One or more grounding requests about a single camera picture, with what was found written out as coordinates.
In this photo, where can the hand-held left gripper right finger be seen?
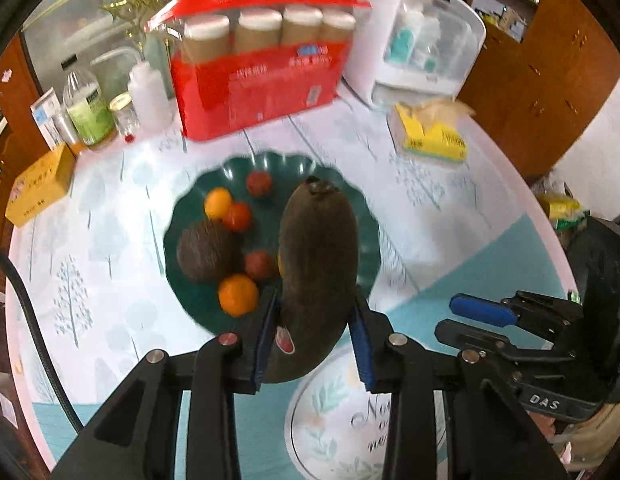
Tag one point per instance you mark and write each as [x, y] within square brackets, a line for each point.
[362, 352]

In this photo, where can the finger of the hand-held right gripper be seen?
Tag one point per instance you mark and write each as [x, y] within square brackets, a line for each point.
[482, 311]
[470, 335]

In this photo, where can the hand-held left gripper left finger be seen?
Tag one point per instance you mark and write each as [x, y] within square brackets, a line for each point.
[265, 342]

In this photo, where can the large orange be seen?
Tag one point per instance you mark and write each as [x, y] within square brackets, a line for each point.
[238, 294]

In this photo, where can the white printed plate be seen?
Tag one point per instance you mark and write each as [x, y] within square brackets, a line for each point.
[335, 410]

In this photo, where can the dark red fruit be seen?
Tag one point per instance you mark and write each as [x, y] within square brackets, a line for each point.
[259, 183]
[258, 264]

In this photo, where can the green scalloped plate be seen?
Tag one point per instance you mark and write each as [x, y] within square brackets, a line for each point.
[225, 172]

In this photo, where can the yellow green plastic bag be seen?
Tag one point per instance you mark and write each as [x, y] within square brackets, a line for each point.
[565, 205]

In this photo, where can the red tomato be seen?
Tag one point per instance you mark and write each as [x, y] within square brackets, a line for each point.
[238, 216]

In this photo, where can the person's beige clothing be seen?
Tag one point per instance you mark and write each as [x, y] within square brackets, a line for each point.
[590, 440]

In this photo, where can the small orange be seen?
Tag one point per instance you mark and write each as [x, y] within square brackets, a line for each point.
[217, 203]

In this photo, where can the yellow tissue pack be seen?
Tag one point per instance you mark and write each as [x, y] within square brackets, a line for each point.
[435, 142]

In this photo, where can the wooden drawer cabinet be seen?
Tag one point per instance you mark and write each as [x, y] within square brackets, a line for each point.
[555, 85]

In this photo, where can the small red cap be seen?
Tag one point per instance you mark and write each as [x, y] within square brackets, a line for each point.
[129, 137]

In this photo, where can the red gift box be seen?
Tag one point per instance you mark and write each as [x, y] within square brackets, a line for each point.
[250, 90]

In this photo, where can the small glass jar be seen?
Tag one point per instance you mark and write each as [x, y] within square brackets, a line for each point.
[124, 115]

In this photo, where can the white squeeze bottle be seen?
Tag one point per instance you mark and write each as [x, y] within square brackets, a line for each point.
[149, 100]

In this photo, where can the yellow cardboard box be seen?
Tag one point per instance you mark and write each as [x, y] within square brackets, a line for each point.
[40, 185]

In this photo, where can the clear bottle green label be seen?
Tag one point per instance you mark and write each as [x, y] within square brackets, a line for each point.
[90, 110]

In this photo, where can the white countertop appliance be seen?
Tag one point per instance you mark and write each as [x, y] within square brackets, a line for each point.
[380, 35]

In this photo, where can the clear glass vase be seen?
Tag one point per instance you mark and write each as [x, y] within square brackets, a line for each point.
[157, 55]

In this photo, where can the white lidded jar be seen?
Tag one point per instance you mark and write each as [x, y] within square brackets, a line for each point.
[259, 30]
[206, 35]
[302, 25]
[338, 26]

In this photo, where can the white and blue carton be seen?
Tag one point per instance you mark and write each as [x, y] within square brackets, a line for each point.
[46, 115]

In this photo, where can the wooden shelf cabinet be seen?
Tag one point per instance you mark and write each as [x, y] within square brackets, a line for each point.
[7, 105]

